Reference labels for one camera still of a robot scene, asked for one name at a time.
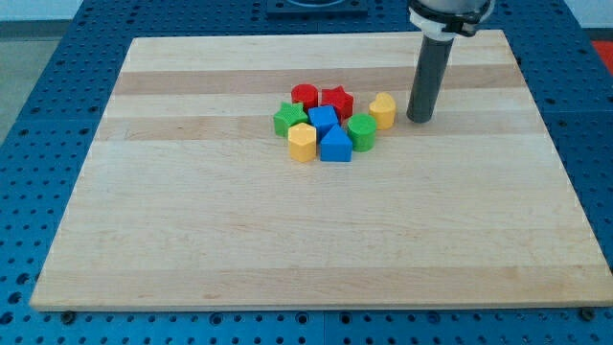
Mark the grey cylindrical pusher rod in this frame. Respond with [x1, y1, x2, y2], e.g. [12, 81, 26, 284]
[406, 36, 453, 124]

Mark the red cylinder block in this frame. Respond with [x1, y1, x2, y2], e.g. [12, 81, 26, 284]
[290, 83, 319, 113]

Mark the red star block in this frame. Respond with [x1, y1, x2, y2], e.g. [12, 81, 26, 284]
[320, 85, 354, 123]

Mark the blue cube block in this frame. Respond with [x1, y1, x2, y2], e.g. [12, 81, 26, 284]
[307, 105, 338, 142]

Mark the wooden board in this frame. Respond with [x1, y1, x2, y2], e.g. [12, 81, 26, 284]
[30, 30, 612, 311]

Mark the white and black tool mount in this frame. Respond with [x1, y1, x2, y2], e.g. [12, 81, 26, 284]
[408, 0, 495, 41]

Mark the green star block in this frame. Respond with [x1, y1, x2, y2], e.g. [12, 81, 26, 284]
[273, 103, 308, 137]

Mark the green cylinder block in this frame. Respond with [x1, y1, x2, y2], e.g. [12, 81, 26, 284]
[347, 113, 376, 152]

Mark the yellow hexagon block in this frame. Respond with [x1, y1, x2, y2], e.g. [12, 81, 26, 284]
[287, 123, 317, 162]

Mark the yellow heart block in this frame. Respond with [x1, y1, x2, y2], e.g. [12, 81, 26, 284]
[369, 92, 397, 130]

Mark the blue triangle block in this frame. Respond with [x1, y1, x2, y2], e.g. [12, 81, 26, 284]
[320, 125, 352, 162]

